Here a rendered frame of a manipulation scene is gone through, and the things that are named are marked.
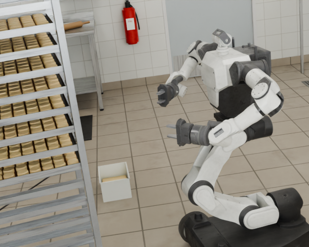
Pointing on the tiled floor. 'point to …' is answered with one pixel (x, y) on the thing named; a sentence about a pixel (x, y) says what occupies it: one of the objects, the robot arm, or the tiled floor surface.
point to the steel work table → (86, 82)
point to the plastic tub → (115, 182)
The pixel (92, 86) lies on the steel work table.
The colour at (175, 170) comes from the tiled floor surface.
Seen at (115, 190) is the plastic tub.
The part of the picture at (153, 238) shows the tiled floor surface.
